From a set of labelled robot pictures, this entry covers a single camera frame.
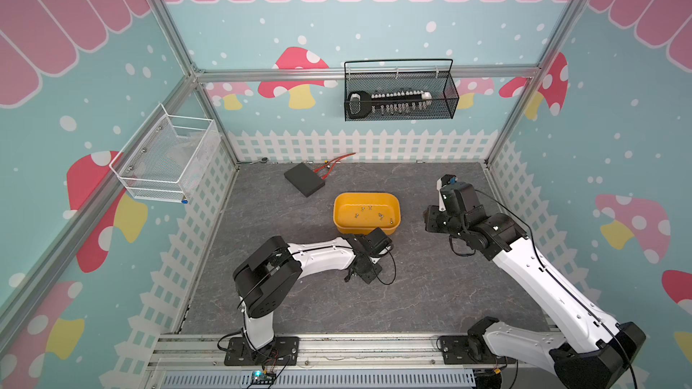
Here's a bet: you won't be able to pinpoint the aluminium front rail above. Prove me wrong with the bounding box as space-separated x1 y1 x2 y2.
140 333 562 388

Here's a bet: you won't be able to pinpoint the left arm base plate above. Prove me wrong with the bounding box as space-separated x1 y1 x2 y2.
220 337 300 367

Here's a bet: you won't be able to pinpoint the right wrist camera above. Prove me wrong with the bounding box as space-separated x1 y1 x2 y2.
436 174 458 213

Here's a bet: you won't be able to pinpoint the white wire basket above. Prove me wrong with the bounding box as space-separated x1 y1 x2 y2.
110 104 221 205

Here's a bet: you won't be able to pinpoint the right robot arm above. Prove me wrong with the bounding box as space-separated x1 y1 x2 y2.
423 175 646 388

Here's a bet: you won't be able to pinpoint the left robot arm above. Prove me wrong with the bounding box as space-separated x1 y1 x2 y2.
232 228 393 357

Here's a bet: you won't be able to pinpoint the yellow plastic storage box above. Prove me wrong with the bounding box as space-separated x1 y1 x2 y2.
333 192 402 235

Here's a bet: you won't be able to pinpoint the red handled pliers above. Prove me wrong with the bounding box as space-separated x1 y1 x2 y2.
313 152 355 180

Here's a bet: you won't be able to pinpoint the green circuit board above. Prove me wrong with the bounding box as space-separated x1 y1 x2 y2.
250 370 278 386

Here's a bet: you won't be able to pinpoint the socket wrench set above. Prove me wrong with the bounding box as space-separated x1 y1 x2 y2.
344 90 433 120

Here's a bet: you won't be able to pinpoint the black flat box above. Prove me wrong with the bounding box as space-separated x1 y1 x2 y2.
284 163 325 197

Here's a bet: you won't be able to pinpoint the black wire mesh basket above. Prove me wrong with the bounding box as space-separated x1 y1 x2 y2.
343 59 460 122

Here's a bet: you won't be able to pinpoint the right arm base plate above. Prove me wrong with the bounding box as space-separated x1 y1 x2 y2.
435 335 516 369

